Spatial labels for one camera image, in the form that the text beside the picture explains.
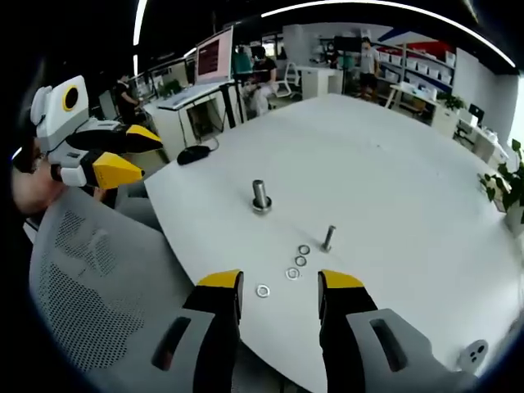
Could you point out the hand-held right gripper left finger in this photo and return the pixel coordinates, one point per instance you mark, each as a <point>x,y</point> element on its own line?
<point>215,327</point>

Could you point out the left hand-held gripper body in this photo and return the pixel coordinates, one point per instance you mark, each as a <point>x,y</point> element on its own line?
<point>53,118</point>

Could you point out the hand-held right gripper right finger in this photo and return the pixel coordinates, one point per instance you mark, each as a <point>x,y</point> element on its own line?
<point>348,327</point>

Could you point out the small steel washer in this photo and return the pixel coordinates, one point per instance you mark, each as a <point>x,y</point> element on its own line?
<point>296,260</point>
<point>258,291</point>
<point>287,274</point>
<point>299,249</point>

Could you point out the thin threaded steel stud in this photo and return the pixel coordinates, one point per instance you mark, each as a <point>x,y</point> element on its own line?
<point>328,239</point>

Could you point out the thick threaded steel stud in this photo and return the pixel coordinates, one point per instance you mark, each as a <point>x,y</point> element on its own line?
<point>259,190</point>

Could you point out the person's head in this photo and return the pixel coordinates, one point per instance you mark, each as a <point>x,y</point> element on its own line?
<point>24,159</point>

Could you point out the black computer mouse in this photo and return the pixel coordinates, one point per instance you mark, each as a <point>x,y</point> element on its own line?
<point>192,155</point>

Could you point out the small potted green plant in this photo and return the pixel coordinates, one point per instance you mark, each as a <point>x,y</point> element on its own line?
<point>452,101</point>
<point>170,88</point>

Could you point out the white console desk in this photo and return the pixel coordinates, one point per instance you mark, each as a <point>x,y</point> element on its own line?
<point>192,95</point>

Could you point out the large white-framed screen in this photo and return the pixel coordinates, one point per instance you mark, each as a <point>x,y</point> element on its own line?
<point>213,57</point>

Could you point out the ceiling light strip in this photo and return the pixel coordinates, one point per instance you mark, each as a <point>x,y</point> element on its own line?
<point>389,13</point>
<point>139,22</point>

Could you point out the grey mesh office chair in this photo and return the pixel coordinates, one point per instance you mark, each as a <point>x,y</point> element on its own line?
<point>90,294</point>

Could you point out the white handheld controller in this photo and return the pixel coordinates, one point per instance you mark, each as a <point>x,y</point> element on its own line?
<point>475,354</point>

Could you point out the white office chair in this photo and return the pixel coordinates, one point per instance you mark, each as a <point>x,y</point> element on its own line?
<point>288,79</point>

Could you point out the white counter cabinet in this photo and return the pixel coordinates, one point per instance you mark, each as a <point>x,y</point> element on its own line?
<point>319,81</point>

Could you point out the large potted green plant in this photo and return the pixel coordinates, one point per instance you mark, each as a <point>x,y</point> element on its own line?
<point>507,184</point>

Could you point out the black television screen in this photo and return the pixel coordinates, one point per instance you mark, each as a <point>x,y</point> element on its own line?
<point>348,43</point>

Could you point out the low white cabinet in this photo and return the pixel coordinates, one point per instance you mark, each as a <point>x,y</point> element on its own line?
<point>450,120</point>

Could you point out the small black monitor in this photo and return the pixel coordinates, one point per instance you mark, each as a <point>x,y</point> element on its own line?
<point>475,111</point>

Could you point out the metal shelf rack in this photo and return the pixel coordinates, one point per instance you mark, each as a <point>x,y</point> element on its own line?
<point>417,67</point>

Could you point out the rows of white storage bins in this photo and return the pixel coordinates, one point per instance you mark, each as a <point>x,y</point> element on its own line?
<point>421,65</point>

